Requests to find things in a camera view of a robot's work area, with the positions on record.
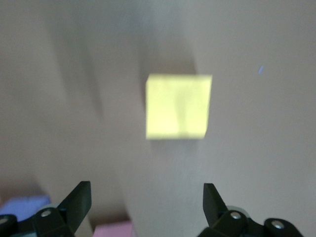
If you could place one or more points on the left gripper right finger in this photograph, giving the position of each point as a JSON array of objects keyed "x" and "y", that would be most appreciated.
[{"x": 214, "y": 209}]

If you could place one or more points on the purple foam cube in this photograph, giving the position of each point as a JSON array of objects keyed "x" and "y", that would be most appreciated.
[{"x": 24, "y": 205}]

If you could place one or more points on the pink foam cube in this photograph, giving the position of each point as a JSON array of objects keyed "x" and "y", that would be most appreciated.
[{"x": 113, "y": 228}]

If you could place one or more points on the brown table cover sheet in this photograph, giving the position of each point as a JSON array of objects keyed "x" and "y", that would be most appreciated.
[{"x": 247, "y": 148}]

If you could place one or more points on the yellow foam cube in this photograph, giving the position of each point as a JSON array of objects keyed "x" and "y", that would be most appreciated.
[{"x": 179, "y": 106}]

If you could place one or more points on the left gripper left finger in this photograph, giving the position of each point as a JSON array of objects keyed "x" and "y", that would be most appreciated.
[{"x": 74, "y": 205}]

